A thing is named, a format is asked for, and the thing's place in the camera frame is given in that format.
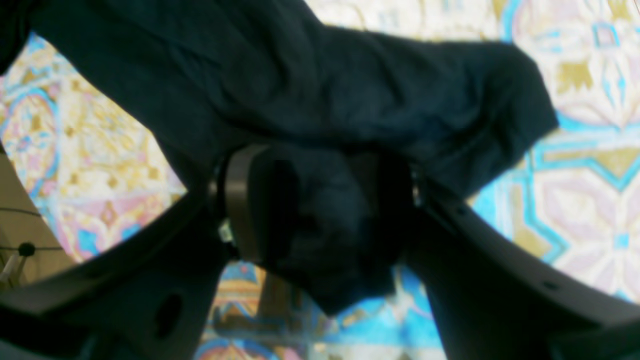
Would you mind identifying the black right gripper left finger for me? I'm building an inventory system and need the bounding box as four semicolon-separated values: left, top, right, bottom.
1;145;268;360

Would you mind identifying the black t-shirt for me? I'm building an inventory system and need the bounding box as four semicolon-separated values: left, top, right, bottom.
1;0;558;315

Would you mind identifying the patterned tablecloth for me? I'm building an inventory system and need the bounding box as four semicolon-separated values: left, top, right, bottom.
1;0;639;360

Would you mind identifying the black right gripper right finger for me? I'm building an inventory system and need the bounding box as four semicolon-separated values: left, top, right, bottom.
404;167;640;360

